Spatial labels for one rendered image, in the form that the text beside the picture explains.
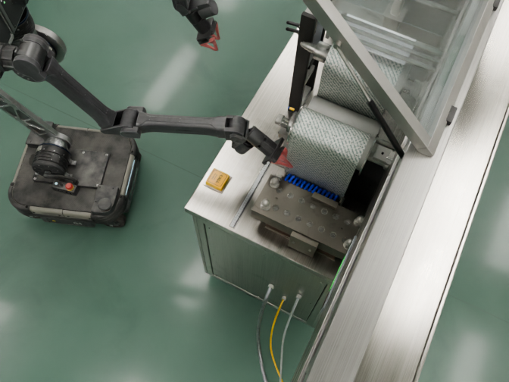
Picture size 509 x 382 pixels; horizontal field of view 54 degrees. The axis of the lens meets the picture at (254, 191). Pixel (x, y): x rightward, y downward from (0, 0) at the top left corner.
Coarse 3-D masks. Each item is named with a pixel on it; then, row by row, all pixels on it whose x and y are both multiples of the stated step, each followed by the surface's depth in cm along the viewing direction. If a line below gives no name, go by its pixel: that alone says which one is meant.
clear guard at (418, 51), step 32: (352, 0) 102; (384, 0) 109; (416, 0) 116; (448, 0) 125; (480, 0) 135; (384, 32) 108; (416, 32) 116; (448, 32) 124; (384, 64) 108; (416, 64) 115; (448, 64) 124; (416, 96) 115
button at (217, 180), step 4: (212, 172) 196; (216, 172) 196; (220, 172) 196; (212, 176) 195; (216, 176) 195; (220, 176) 195; (224, 176) 195; (228, 176) 196; (208, 180) 194; (212, 180) 194; (216, 180) 195; (220, 180) 195; (224, 180) 195; (208, 184) 195; (212, 184) 194; (216, 184) 194; (220, 184) 194; (224, 184) 195; (216, 188) 195; (220, 188) 193
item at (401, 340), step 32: (480, 64) 157; (480, 96) 151; (480, 128) 146; (448, 160) 141; (480, 160) 141; (448, 192) 137; (480, 192) 137; (416, 224) 132; (448, 224) 133; (352, 256) 128; (416, 256) 129; (448, 256) 129; (416, 288) 125; (448, 288) 125; (320, 320) 136; (384, 320) 121; (416, 320) 121; (384, 352) 118; (416, 352) 118
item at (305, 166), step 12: (288, 156) 176; (300, 156) 172; (312, 156) 168; (300, 168) 179; (312, 168) 175; (324, 168) 171; (336, 168) 167; (312, 180) 182; (324, 180) 178; (336, 180) 174; (348, 180) 170; (336, 192) 180
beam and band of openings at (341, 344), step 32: (448, 128) 120; (416, 160) 116; (384, 192) 135; (416, 192) 113; (384, 224) 109; (384, 256) 106; (352, 288) 103; (384, 288) 103; (352, 320) 100; (320, 352) 97; (352, 352) 97
